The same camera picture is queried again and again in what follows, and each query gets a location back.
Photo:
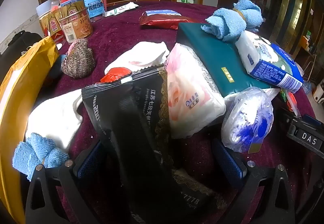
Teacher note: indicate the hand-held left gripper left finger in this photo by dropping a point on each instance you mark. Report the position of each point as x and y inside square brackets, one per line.
[89, 162]

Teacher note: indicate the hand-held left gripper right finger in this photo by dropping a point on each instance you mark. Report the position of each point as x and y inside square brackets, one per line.
[227, 162]

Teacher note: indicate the clear bag of blue scrubbers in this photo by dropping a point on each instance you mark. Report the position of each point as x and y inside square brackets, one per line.
[248, 120]

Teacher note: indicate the black wet wipes packet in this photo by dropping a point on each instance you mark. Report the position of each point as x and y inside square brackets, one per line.
[126, 125]

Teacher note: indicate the white plastic bag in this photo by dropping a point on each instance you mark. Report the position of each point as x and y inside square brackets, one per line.
[55, 117]

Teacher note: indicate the small blue microfiber cloth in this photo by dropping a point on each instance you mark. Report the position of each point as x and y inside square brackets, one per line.
[33, 153]

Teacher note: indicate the pink white tissue pack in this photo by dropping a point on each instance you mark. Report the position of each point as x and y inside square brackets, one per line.
[189, 92]

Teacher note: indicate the blue white tissue pack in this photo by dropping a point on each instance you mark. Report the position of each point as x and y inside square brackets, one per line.
[270, 64]

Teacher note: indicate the red plastic wrapper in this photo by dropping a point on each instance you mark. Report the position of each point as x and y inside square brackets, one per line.
[114, 77]

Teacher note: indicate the steel wool scourer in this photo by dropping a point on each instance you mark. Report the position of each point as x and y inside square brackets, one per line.
[78, 60]

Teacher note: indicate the gold cardboard box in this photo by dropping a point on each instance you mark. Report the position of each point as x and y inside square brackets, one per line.
[20, 82]

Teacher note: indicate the blue cloth with tan band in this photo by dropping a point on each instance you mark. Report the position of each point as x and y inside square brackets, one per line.
[230, 20]

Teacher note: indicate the dark green flat box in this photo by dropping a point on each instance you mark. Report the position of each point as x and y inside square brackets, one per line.
[215, 62]

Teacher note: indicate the gold framed wooden cabinet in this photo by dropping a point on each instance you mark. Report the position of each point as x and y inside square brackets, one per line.
[296, 4]

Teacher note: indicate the brown filled plastic jar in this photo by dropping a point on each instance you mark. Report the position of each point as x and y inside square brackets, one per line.
[77, 28]

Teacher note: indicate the wooden stair railing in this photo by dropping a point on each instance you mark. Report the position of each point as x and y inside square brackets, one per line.
[265, 4]

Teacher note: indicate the pale lid red labelled jar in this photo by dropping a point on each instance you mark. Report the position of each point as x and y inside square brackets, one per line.
[49, 23]

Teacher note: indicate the red foil packet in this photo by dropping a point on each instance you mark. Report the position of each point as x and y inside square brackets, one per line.
[164, 23]

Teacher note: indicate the white paper leaflets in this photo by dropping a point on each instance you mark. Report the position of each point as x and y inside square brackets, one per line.
[121, 9]

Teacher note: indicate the red gold labelled jar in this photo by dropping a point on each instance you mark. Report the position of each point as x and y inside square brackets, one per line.
[70, 2]

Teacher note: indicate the blue white flat packet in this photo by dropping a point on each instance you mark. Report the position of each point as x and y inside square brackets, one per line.
[162, 13]

